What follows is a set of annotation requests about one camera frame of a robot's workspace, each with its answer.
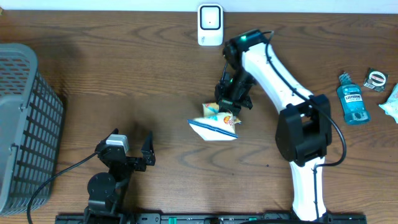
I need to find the white barcode scanner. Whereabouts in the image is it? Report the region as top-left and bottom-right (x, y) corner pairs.
(197, 3), (224, 46)

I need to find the yellow snack bag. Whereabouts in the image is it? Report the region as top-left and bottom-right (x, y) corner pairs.
(187, 103), (241, 141)

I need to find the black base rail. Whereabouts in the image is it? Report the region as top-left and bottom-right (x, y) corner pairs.
(55, 212), (368, 224)

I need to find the teal white packet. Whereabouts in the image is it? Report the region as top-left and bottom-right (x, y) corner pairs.
(379, 84), (398, 123)

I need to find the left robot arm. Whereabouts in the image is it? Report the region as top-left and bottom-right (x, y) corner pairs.
(83, 129), (156, 223)

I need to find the black left camera cable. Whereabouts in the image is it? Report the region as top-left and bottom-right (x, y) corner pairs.
(26, 151), (99, 224)

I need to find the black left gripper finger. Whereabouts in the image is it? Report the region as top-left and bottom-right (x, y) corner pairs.
(105, 128), (119, 139)
(141, 131), (155, 166)

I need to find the grey plastic mesh basket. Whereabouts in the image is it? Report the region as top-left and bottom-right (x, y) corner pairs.
(1, 43), (65, 216)

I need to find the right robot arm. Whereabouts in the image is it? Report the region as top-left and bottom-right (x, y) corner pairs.
(215, 30), (331, 221)

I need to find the teal mouthwash bottle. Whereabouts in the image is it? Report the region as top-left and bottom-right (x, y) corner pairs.
(336, 72), (371, 125)

